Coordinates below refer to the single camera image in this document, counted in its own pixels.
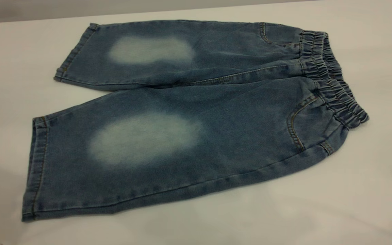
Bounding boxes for blue denim pants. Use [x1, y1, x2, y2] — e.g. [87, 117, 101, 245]
[21, 19, 370, 222]

